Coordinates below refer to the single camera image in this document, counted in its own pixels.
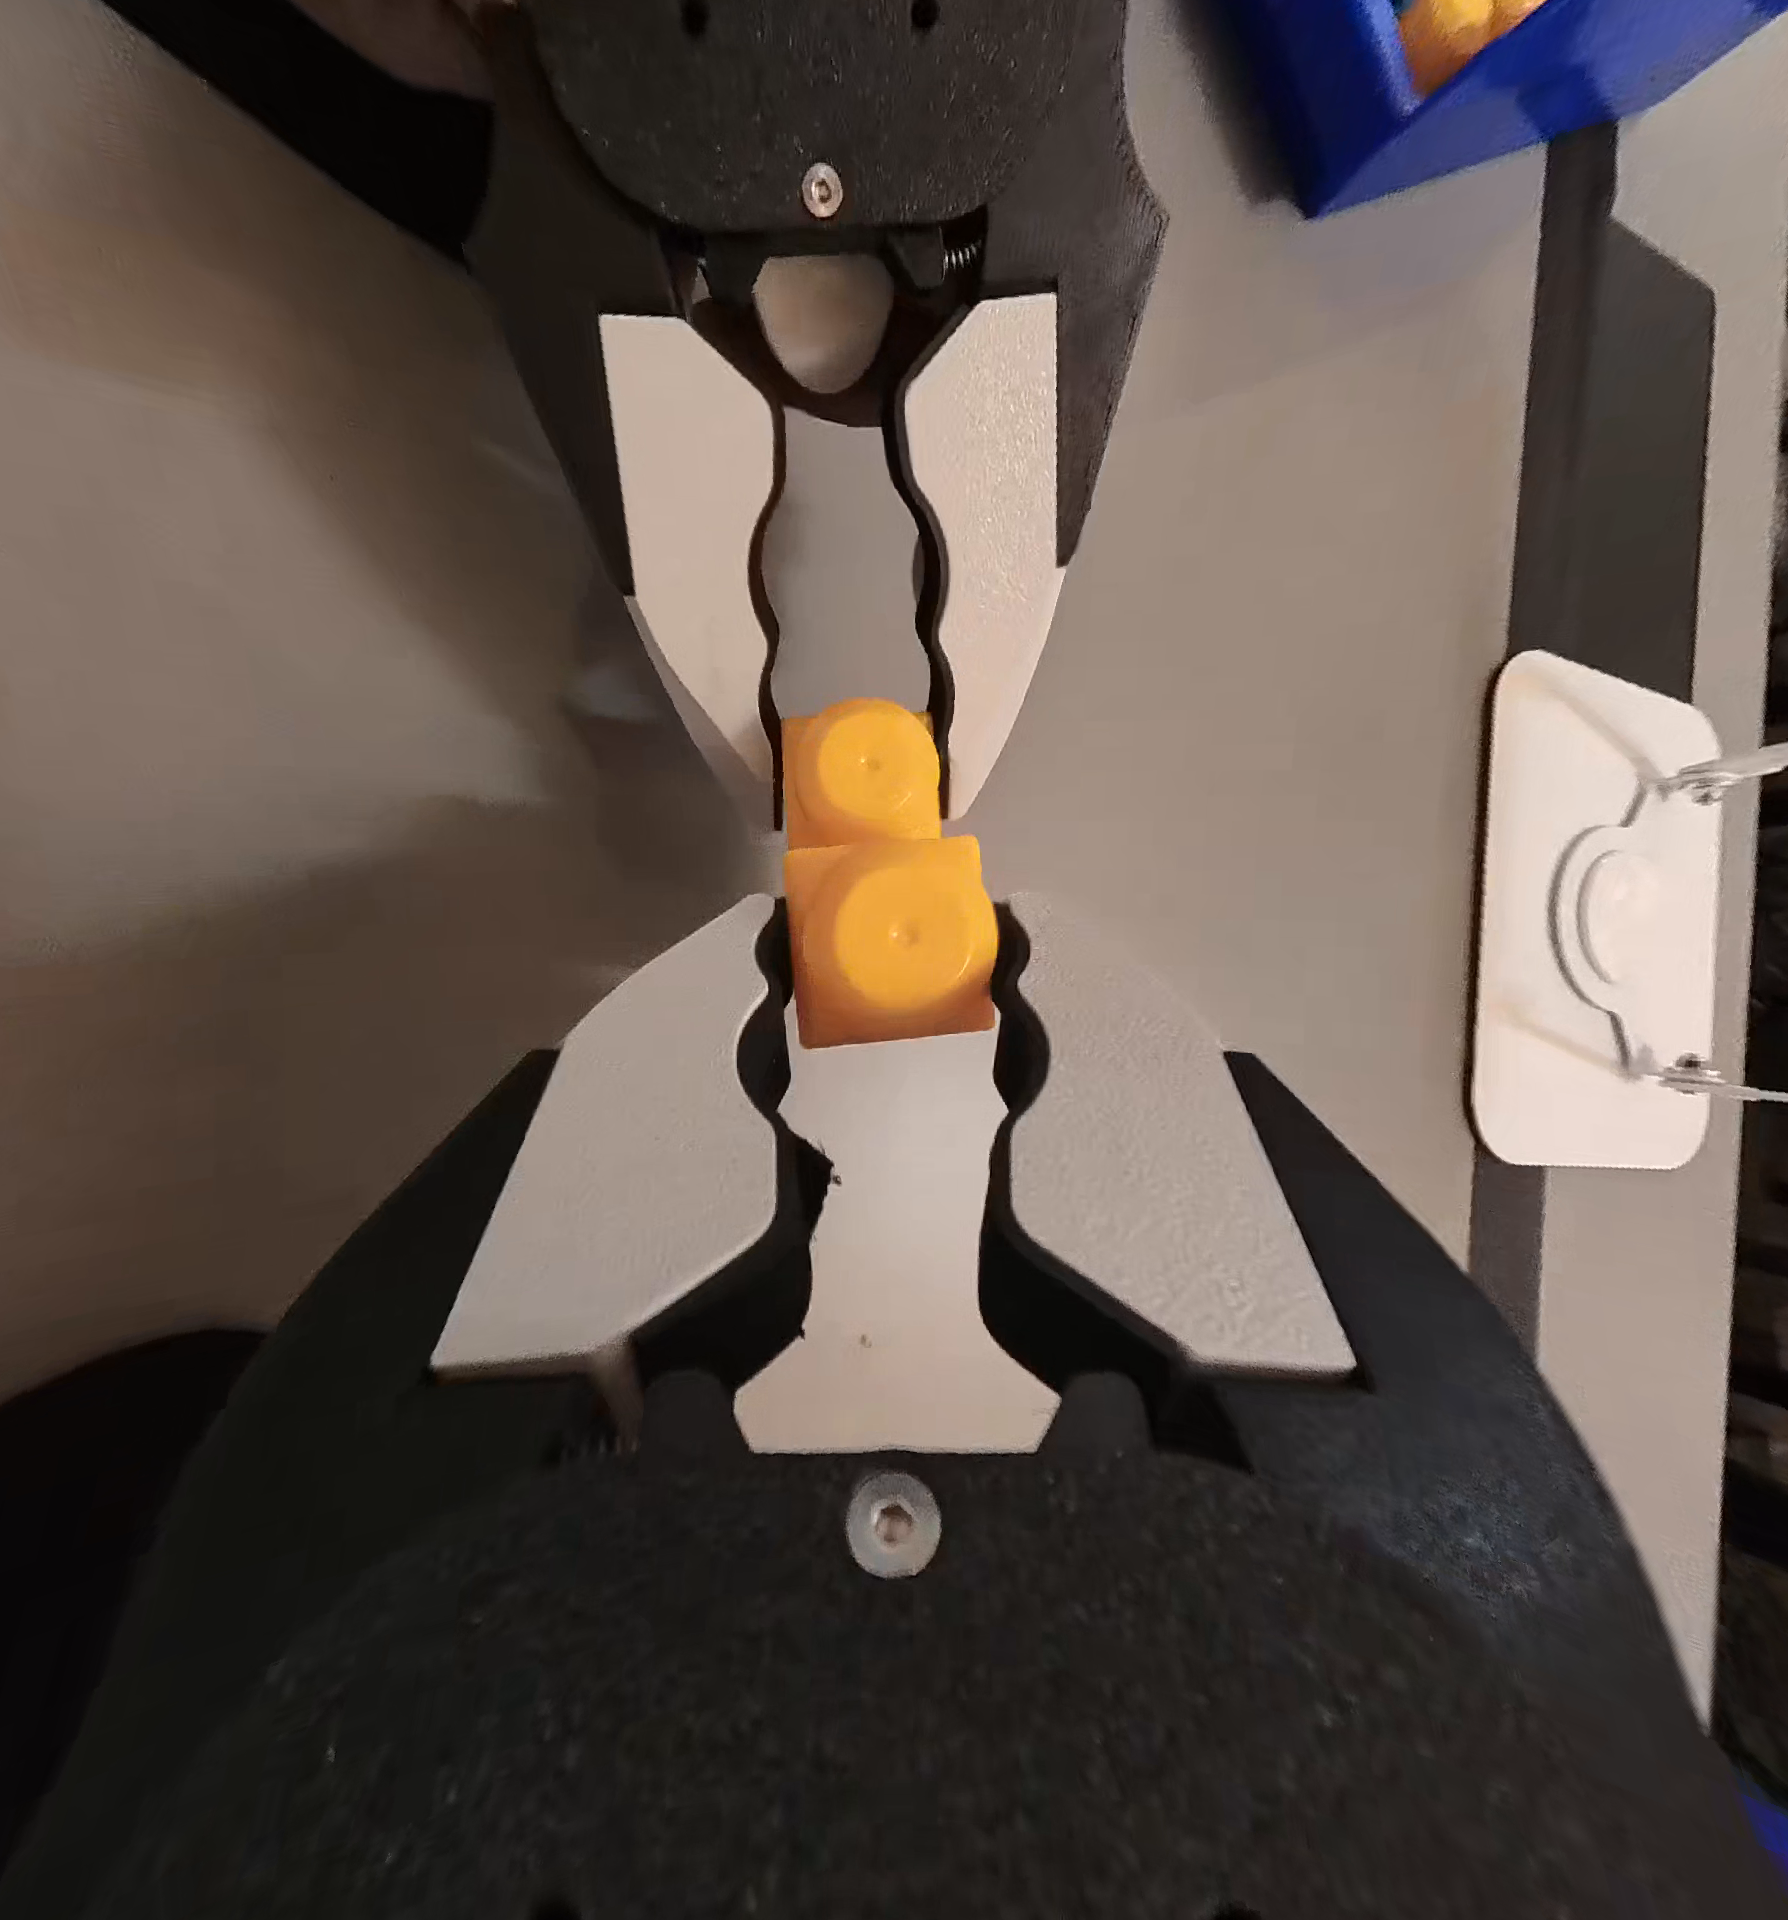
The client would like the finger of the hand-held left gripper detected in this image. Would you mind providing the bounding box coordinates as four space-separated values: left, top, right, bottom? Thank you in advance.
593 310 795 833
887 281 1067 824

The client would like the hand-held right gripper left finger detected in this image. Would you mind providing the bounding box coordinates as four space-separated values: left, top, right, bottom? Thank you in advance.
430 893 845 1447

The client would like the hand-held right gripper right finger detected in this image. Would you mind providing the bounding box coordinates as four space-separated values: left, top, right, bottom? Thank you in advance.
980 893 1356 1381

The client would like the yellow single-stud block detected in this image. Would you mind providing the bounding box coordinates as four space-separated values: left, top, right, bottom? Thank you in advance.
778 697 941 845

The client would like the orange one-stud toy block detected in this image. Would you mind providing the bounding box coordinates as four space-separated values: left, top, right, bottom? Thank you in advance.
778 836 1004 1053

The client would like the pile of colourful toy blocks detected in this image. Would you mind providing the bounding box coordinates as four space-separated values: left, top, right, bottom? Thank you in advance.
1395 0 1556 91

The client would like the white document stand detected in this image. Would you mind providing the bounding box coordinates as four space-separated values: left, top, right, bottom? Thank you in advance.
1465 647 1788 1179

